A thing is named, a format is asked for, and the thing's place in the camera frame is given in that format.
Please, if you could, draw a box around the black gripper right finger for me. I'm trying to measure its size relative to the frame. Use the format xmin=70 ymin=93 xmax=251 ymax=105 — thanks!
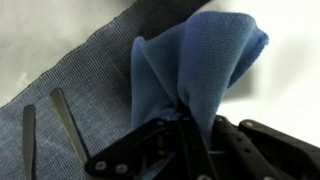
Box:
xmin=210 ymin=116 xmax=320 ymax=180

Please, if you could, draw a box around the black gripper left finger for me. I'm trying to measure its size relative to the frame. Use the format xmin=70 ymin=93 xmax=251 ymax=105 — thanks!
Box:
xmin=85 ymin=116 xmax=217 ymax=180

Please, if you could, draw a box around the blue towel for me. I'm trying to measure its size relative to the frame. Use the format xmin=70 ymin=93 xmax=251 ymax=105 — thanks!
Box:
xmin=131 ymin=12 xmax=268 ymax=139

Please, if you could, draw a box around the dark blue placemat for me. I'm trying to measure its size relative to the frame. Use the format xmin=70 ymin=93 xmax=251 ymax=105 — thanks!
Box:
xmin=0 ymin=0 xmax=210 ymax=180

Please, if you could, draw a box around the silver fork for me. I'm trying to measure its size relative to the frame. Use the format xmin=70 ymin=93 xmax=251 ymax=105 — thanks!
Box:
xmin=50 ymin=88 xmax=89 ymax=165

